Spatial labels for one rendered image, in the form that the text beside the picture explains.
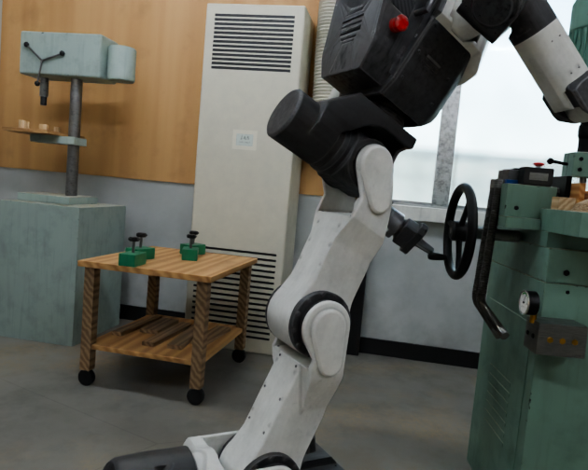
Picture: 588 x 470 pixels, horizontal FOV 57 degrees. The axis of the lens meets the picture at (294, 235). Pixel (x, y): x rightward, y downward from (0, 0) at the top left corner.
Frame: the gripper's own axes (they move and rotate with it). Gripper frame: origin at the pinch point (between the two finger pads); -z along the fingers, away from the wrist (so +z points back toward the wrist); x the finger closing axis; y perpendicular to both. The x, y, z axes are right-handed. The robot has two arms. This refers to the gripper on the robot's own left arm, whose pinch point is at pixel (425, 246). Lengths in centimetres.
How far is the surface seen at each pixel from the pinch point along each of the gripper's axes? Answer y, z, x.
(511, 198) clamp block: -4.2, -6.1, 32.0
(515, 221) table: -8.5, -10.3, 29.4
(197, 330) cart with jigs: -17, 45, -82
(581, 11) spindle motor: 36, 7, 71
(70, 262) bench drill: 12, 117, -138
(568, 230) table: -19.9, -16.4, 41.2
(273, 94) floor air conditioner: 100, 83, -46
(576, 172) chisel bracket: 14.4, -19.6, 41.3
